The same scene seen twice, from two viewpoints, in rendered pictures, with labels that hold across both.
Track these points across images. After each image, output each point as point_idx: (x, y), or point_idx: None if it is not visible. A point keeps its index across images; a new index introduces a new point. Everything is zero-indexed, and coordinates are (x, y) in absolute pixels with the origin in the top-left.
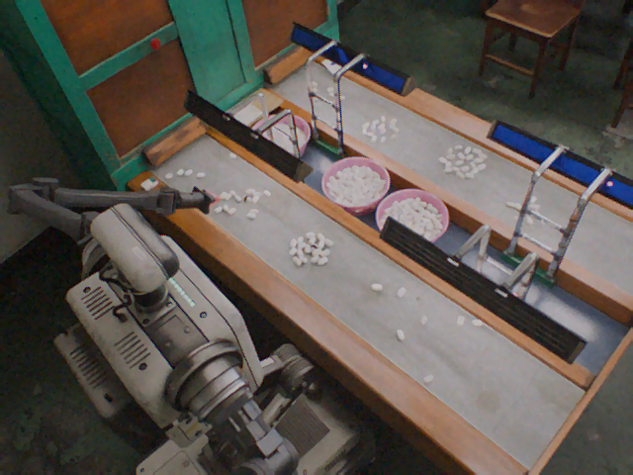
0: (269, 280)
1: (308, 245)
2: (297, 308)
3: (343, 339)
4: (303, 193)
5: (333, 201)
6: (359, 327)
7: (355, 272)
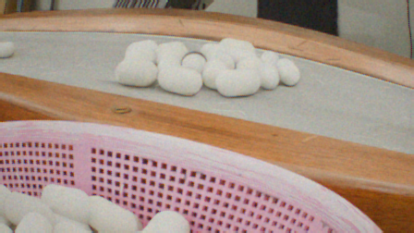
0: (276, 27)
1: (219, 54)
2: (173, 12)
3: (70, 13)
4: (410, 159)
5: (174, 140)
6: (43, 35)
7: (42, 63)
